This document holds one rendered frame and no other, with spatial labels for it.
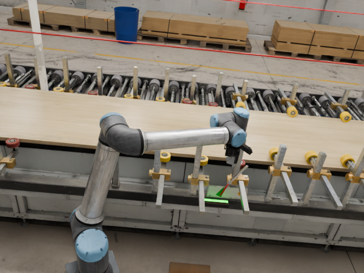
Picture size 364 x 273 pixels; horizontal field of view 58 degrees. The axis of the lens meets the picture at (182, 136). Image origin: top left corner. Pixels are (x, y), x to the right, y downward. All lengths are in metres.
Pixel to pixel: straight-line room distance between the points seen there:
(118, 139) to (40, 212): 1.63
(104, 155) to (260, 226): 1.63
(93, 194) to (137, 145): 0.41
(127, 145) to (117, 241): 1.55
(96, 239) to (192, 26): 6.53
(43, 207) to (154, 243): 0.93
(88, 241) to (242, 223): 1.44
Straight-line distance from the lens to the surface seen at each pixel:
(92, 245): 1.67
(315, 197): 2.60
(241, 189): 2.06
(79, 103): 2.82
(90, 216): 1.75
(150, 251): 2.75
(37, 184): 2.33
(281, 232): 2.89
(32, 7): 2.90
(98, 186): 1.63
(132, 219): 2.74
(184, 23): 7.75
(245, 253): 2.86
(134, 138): 1.37
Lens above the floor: 2.14
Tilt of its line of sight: 31 degrees down
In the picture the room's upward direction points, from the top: 6 degrees clockwise
